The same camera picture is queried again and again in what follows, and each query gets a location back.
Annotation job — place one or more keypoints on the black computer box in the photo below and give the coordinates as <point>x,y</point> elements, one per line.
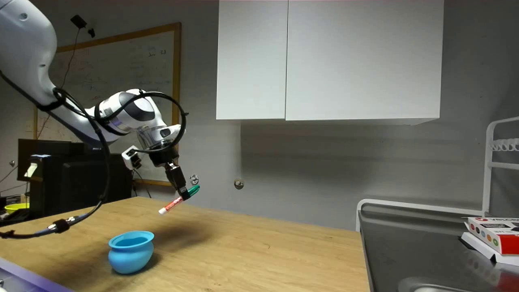
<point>75,175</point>

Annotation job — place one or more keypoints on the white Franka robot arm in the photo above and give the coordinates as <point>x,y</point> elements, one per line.
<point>25,49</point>

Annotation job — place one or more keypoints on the blue round cup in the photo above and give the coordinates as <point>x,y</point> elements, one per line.
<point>130,253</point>

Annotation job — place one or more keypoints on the red white Expo marker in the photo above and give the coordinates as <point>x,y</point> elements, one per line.
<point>179,200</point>

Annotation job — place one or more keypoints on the white red marker box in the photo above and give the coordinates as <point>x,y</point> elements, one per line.
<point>495,237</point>

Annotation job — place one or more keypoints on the white wall cabinet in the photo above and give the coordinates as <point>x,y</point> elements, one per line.
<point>330,59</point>

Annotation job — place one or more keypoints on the steel sink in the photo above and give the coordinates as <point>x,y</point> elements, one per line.
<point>448,253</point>

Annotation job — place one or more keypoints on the round metal wall knob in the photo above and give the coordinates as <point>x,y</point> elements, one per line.
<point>195,177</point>
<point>239,183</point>

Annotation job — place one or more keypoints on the wood framed whiteboard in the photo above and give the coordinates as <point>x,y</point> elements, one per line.
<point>107,70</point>

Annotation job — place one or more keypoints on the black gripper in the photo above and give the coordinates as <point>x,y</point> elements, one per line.
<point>172,170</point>

